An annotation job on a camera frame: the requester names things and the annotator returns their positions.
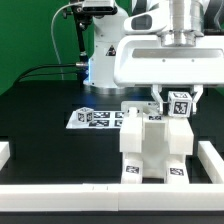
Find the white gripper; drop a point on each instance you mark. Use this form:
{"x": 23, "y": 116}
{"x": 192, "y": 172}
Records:
{"x": 142, "y": 61}

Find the small white tagged cube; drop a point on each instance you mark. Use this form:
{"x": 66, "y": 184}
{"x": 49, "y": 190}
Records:
{"x": 85, "y": 115}
{"x": 179, "y": 104}

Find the white chair seat block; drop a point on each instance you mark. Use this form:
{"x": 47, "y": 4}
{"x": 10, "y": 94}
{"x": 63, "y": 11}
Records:
{"x": 155, "y": 146}

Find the white chair back frame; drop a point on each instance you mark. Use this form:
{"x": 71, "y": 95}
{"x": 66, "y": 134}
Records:
{"x": 179, "y": 134}

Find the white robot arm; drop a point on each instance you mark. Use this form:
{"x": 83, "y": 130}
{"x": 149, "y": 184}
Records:
{"x": 162, "y": 44}

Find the white base tag sheet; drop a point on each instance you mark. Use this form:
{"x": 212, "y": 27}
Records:
{"x": 102, "y": 120}

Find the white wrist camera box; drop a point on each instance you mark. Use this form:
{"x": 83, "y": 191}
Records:
{"x": 152, "y": 21}

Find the white right fence rail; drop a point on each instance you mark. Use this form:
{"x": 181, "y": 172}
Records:
{"x": 211, "y": 161}

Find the white fence rail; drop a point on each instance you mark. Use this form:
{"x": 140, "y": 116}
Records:
{"x": 211, "y": 161}
{"x": 4, "y": 153}
{"x": 111, "y": 197}

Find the white front fence rail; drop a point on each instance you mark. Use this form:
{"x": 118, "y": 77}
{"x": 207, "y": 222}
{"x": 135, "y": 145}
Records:
{"x": 111, "y": 197}

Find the overhead camera on stand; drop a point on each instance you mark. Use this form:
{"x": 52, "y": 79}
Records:
{"x": 95, "y": 7}

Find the black camera stand pole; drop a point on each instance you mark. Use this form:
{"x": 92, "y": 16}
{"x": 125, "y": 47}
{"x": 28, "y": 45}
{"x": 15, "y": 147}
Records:
{"x": 82, "y": 21}

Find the white left fence rail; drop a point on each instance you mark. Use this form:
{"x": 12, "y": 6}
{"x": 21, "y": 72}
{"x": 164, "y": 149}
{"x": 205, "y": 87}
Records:
{"x": 4, "y": 153}

